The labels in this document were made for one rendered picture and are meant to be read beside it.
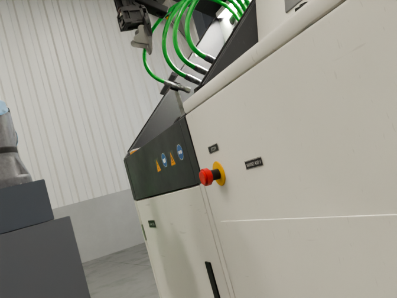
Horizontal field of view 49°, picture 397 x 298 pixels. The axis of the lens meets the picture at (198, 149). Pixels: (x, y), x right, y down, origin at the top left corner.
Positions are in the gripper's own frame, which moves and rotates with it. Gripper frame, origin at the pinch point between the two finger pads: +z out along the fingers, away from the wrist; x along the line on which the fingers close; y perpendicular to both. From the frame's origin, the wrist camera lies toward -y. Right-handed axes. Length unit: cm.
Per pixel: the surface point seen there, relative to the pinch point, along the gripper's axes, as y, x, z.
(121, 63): -183, -665, -210
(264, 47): 10, 74, 27
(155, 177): 9.8, 0.8, 39.4
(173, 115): -12.9, -30.2, 16.7
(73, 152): -55, -651, -62
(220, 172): 10, 47, 43
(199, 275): 10, 17, 68
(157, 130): -5.0, -30.2, 21.1
